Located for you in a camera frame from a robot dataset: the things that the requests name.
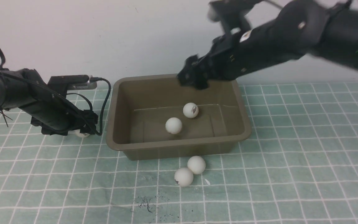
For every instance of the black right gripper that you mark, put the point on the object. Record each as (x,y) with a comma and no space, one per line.
(217,64)

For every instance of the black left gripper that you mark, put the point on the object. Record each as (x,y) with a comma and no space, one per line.
(57,116)

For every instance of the white ping-pong ball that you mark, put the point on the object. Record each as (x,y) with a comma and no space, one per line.
(190,110)
(80,134)
(173,125)
(183,177)
(196,164)

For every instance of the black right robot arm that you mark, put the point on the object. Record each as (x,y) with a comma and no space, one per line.
(302,27)

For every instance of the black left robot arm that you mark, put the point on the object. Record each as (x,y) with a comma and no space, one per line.
(20,88)

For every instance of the olive green plastic bin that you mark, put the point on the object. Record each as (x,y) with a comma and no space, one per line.
(140,107)

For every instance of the green checkered tablecloth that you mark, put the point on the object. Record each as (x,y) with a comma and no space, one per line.
(299,166)

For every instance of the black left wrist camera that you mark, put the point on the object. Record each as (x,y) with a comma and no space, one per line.
(63,84)

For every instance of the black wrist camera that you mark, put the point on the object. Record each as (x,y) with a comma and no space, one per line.
(63,84)
(231,14)

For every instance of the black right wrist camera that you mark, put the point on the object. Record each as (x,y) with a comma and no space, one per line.
(231,14)

